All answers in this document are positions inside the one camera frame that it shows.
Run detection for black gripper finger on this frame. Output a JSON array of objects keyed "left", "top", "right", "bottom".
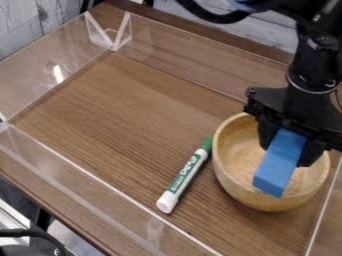
[
  {"left": 258, "top": 115, "right": 280, "bottom": 150},
  {"left": 297, "top": 138, "right": 328, "bottom": 167}
]

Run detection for blue rectangular block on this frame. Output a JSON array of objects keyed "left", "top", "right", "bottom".
[{"left": 253, "top": 129, "right": 308, "bottom": 198}]

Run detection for green and white marker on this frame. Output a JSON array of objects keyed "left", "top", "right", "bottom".
[{"left": 157, "top": 136, "right": 214, "bottom": 214}]

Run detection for black cable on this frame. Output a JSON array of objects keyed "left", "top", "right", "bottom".
[{"left": 0, "top": 227, "right": 65, "bottom": 256}]

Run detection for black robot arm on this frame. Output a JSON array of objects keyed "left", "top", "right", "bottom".
[{"left": 177, "top": 0, "right": 342, "bottom": 167}]

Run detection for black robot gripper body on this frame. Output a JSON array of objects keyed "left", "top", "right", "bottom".
[{"left": 244, "top": 73, "right": 342, "bottom": 152}]

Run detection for black table leg bracket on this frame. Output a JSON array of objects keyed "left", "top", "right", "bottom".
[{"left": 30, "top": 208, "right": 73, "bottom": 256}]

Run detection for brown wooden bowl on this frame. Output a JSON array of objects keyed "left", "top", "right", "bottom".
[{"left": 213, "top": 113, "right": 332, "bottom": 212}]

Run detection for clear acrylic tray walls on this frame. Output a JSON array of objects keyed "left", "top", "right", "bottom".
[{"left": 0, "top": 4, "right": 342, "bottom": 256}]

